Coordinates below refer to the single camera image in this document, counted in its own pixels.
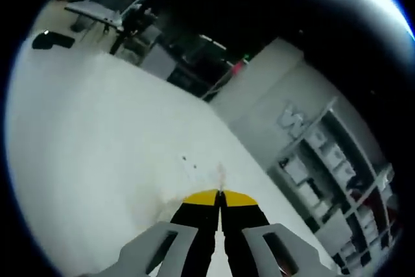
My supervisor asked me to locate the grey background table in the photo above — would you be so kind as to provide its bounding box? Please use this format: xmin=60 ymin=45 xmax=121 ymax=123
xmin=64 ymin=0 xmax=126 ymax=33

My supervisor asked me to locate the clear resealable bag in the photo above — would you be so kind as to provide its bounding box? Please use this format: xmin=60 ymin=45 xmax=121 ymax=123
xmin=176 ymin=152 xmax=228 ymax=200

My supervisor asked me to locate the row of white storage bins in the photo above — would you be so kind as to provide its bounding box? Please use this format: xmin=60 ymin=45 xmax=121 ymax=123
xmin=281 ymin=127 xmax=390 ymax=258

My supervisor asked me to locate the grey shelf unit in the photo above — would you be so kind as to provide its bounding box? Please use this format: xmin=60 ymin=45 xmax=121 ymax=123
xmin=267 ymin=98 xmax=401 ymax=274

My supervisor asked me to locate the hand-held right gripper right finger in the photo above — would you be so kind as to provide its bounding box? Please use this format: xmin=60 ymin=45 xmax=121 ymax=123
xmin=220 ymin=190 xmax=328 ymax=277

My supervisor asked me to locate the black flat device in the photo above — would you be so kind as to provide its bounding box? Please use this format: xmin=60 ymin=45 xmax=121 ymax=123
xmin=31 ymin=29 xmax=76 ymax=50

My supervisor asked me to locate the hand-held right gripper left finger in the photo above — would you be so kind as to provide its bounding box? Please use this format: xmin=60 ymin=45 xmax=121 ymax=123
xmin=97 ymin=189 xmax=220 ymax=277

